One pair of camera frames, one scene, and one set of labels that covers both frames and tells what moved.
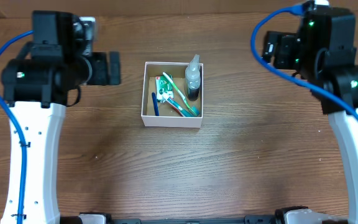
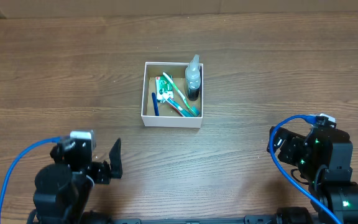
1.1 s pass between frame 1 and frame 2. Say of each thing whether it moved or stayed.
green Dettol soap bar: stayed
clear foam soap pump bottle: stayed
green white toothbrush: stayed
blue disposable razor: stayed
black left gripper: moved
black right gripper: moved
